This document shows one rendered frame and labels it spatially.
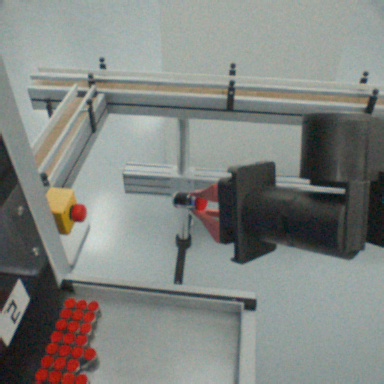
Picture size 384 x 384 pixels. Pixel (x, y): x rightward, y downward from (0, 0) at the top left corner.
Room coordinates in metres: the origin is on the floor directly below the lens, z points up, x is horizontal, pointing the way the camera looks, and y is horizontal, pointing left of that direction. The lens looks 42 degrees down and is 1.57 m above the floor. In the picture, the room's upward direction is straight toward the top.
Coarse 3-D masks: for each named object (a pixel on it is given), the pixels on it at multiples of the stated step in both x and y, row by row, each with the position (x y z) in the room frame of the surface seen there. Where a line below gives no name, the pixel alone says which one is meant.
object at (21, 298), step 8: (16, 288) 0.35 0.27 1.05; (24, 288) 0.36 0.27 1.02; (16, 296) 0.34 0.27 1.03; (24, 296) 0.36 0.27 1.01; (8, 304) 0.32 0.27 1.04; (16, 304) 0.33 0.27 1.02; (24, 304) 0.35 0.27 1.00; (16, 312) 0.33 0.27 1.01; (0, 320) 0.29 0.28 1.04; (8, 320) 0.30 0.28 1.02; (0, 328) 0.29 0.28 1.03; (8, 328) 0.30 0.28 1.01; (0, 336) 0.28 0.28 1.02; (8, 336) 0.29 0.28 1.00
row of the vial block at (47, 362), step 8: (64, 304) 0.39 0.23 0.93; (72, 304) 0.39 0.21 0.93; (64, 312) 0.38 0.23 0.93; (72, 312) 0.39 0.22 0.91; (64, 320) 0.36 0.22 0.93; (72, 320) 0.37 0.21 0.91; (56, 328) 0.34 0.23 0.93; (64, 328) 0.34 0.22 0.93; (56, 336) 0.33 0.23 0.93; (48, 344) 0.31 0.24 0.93; (56, 344) 0.31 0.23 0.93; (64, 344) 0.32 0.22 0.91; (48, 352) 0.30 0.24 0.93; (56, 352) 0.30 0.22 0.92; (48, 360) 0.29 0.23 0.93; (48, 368) 0.28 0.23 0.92; (40, 376) 0.26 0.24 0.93; (48, 376) 0.26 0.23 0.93
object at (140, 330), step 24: (96, 288) 0.44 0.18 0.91; (120, 312) 0.40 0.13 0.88; (144, 312) 0.40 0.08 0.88; (168, 312) 0.40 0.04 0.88; (192, 312) 0.40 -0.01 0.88; (216, 312) 0.40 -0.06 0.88; (240, 312) 0.40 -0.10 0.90; (96, 336) 0.35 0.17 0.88; (120, 336) 0.35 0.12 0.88; (144, 336) 0.35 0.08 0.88; (168, 336) 0.35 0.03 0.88; (192, 336) 0.35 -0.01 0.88; (216, 336) 0.35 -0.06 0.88; (240, 336) 0.34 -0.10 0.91; (120, 360) 0.31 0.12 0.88; (144, 360) 0.31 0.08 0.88; (168, 360) 0.31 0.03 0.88; (192, 360) 0.31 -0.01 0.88; (216, 360) 0.31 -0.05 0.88; (240, 360) 0.29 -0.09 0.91
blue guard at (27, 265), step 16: (16, 192) 0.44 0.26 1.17; (0, 208) 0.39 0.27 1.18; (16, 208) 0.42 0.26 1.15; (0, 224) 0.38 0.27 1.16; (16, 224) 0.41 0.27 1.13; (32, 224) 0.45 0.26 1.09; (0, 240) 0.37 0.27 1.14; (16, 240) 0.39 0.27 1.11; (32, 240) 0.43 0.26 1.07; (0, 256) 0.35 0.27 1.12; (16, 256) 0.38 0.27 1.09; (32, 256) 0.41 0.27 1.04; (0, 272) 0.34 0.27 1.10; (16, 272) 0.37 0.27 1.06; (32, 272) 0.40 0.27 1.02; (0, 288) 0.32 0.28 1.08; (0, 304) 0.31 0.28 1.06
